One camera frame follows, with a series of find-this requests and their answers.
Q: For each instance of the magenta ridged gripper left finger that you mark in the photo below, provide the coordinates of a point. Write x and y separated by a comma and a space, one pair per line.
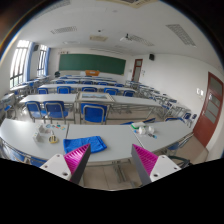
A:
69, 166

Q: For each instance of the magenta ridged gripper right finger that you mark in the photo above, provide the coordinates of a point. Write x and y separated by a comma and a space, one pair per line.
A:
151, 167

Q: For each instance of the blue folded towel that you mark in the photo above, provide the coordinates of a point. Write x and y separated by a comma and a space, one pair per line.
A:
95, 142

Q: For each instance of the white cups cluster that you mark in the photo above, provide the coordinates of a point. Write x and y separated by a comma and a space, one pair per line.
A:
146, 130

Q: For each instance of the yellow tape roll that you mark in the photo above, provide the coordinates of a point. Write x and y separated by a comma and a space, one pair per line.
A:
53, 139

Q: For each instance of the green white box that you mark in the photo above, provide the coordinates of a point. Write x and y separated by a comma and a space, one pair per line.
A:
136, 125

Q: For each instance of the small white box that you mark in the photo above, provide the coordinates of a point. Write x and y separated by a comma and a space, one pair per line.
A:
37, 137

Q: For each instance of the blue chair centre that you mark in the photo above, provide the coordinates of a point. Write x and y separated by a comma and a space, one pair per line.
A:
95, 113

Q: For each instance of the blue chair middle-left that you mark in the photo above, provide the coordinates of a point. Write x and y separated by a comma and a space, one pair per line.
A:
55, 110

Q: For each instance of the blue chair left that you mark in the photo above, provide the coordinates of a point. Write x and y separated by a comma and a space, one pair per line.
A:
35, 110

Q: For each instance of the red-brown near door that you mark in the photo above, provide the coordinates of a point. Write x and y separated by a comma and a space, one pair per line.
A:
211, 110

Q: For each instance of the red-brown door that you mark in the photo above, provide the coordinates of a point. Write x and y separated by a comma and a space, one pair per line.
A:
211, 110
137, 70

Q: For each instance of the orange lectern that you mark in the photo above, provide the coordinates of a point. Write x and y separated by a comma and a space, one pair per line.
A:
92, 72

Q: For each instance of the red-brown far door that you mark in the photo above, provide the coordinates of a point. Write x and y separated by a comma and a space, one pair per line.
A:
137, 70

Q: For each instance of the green chalkboard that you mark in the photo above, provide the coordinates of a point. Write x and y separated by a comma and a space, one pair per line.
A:
82, 62

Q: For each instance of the left window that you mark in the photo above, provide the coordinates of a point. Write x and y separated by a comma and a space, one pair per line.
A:
18, 62

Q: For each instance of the ceiling projector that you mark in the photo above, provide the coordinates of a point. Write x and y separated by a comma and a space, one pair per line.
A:
126, 38

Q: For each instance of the black wall speaker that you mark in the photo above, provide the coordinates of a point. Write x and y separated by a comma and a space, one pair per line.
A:
152, 57

